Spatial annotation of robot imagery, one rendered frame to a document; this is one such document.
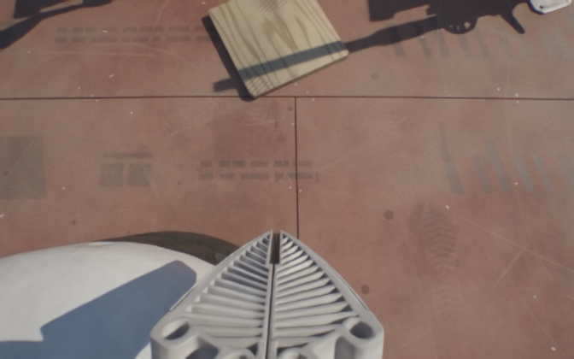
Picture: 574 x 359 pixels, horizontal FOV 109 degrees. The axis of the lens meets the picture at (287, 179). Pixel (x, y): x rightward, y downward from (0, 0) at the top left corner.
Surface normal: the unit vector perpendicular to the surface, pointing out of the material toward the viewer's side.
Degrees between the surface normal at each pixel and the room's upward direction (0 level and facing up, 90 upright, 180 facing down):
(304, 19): 0
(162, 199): 0
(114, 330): 21
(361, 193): 0
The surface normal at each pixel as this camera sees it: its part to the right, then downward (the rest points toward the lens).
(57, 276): 0.04, -0.87
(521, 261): 0.03, -0.14
